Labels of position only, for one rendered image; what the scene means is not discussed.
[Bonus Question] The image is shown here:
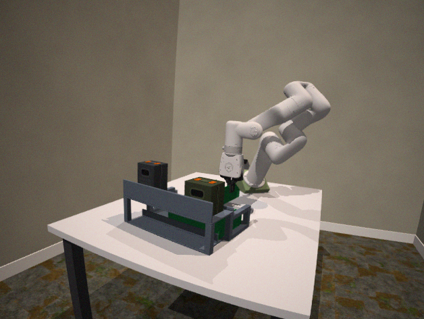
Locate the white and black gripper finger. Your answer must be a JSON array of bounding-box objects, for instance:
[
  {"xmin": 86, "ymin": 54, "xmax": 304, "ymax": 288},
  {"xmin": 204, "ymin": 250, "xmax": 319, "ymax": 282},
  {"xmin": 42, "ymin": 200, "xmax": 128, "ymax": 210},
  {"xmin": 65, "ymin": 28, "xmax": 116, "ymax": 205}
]
[
  {"xmin": 229, "ymin": 173, "xmax": 243, "ymax": 193},
  {"xmin": 220, "ymin": 175, "xmax": 232, "ymax": 186}
]

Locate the green bin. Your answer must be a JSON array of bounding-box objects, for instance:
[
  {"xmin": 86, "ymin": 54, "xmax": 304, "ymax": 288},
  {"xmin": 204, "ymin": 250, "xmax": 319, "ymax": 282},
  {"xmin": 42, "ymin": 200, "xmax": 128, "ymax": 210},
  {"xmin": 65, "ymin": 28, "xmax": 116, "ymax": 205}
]
[
  {"xmin": 224, "ymin": 183, "xmax": 240, "ymax": 204},
  {"xmin": 192, "ymin": 215, "xmax": 242, "ymax": 240},
  {"xmin": 168, "ymin": 212, "xmax": 192, "ymax": 225}
]

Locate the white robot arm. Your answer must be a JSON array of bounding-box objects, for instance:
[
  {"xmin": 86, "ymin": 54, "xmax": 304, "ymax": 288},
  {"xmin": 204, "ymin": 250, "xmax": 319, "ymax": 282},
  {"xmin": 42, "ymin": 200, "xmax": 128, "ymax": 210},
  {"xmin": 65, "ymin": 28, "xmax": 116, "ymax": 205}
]
[{"xmin": 222, "ymin": 81, "xmax": 331, "ymax": 188}]

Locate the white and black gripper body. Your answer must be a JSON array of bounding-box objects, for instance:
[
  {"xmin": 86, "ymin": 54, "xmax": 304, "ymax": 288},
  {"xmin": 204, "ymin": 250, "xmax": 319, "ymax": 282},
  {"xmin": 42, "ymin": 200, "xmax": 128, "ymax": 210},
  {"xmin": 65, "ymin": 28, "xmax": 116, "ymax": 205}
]
[{"xmin": 219, "ymin": 152, "xmax": 244, "ymax": 178}]

